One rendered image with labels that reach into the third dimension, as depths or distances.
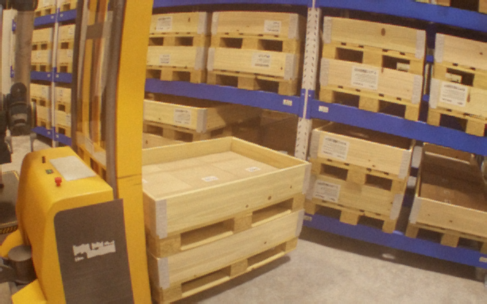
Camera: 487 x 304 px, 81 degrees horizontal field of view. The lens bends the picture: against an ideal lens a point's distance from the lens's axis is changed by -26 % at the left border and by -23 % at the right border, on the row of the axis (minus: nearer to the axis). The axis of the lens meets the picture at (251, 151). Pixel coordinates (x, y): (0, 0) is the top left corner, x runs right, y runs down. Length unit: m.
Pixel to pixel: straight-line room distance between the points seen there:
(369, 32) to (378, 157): 0.93
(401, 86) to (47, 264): 2.47
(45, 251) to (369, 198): 2.25
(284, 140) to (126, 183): 2.90
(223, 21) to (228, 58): 0.35
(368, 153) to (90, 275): 2.05
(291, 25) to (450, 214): 1.94
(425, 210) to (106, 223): 2.20
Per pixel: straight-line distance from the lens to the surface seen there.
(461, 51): 2.67
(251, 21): 3.05
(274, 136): 4.38
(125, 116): 1.60
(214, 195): 1.94
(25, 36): 2.57
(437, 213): 2.82
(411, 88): 2.64
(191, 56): 3.35
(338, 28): 2.77
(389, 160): 2.69
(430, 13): 2.70
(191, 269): 2.07
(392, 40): 2.68
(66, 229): 1.60
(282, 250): 2.68
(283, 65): 2.88
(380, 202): 2.80
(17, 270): 2.04
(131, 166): 1.67
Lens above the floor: 1.49
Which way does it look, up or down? 15 degrees down
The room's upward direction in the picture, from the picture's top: 5 degrees clockwise
